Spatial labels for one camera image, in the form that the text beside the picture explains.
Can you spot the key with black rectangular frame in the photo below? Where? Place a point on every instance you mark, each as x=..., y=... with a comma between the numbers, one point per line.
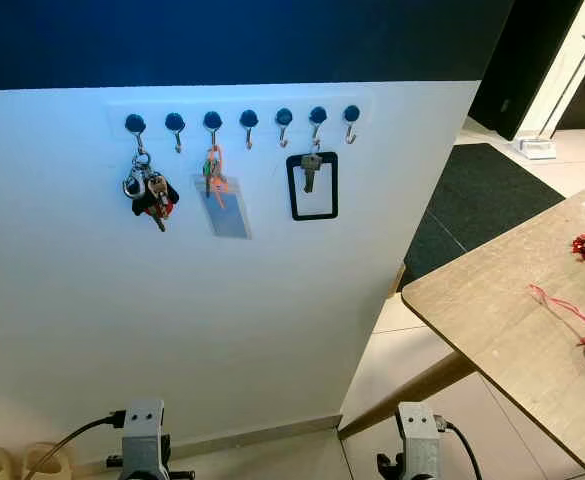
x=292, y=190

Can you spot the wooden table leg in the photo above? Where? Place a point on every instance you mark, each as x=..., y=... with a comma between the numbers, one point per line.
x=412, y=388

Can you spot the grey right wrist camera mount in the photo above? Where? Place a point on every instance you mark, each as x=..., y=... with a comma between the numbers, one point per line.
x=419, y=445

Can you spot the dark grey floor mat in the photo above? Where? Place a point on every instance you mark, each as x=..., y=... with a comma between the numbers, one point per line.
x=482, y=200

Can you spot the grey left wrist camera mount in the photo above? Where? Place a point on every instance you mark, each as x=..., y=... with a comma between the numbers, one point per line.
x=142, y=440

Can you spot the blue magnetic wall hook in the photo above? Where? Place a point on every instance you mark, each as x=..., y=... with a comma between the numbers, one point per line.
x=212, y=120
x=135, y=123
x=318, y=114
x=174, y=122
x=249, y=118
x=352, y=112
x=284, y=116

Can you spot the white floor stand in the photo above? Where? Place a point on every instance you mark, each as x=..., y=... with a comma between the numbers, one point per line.
x=537, y=150

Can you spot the silver keys with black fob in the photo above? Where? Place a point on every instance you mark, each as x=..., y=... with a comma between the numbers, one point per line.
x=152, y=195

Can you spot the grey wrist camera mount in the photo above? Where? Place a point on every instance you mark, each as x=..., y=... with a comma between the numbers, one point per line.
x=142, y=440
x=419, y=445

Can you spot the black door panel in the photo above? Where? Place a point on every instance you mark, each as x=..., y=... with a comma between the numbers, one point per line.
x=527, y=60

